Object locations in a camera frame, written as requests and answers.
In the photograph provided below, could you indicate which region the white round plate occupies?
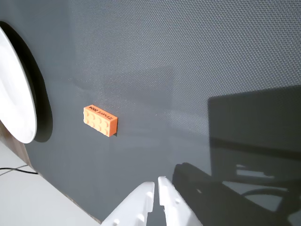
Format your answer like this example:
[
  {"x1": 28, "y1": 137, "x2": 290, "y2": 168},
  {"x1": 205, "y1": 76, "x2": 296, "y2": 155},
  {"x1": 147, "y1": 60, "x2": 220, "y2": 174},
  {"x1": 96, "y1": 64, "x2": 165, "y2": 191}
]
[{"x1": 0, "y1": 24, "x2": 38, "y2": 144}]

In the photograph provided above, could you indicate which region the orange lego block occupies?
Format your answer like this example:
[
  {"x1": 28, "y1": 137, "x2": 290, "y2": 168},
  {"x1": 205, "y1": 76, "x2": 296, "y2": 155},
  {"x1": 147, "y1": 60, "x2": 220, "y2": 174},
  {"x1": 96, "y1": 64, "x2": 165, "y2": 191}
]
[{"x1": 83, "y1": 104, "x2": 119, "y2": 137}]

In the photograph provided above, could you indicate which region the thin black cable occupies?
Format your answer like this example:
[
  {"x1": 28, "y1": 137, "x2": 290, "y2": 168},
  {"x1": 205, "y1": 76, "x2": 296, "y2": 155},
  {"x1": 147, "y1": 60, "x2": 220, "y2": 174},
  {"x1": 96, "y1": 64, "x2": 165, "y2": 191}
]
[{"x1": 0, "y1": 167, "x2": 39, "y2": 175}]

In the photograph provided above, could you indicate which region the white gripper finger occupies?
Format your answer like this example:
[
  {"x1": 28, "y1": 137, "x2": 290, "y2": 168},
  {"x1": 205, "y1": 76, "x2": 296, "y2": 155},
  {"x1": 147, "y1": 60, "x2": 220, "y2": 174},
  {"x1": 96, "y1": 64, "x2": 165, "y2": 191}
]
[
  {"x1": 100, "y1": 181, "x2": 155, "y2": 226},
  {"x1": 158, "y1": 176, "x2": 201, "y2": 226}
]

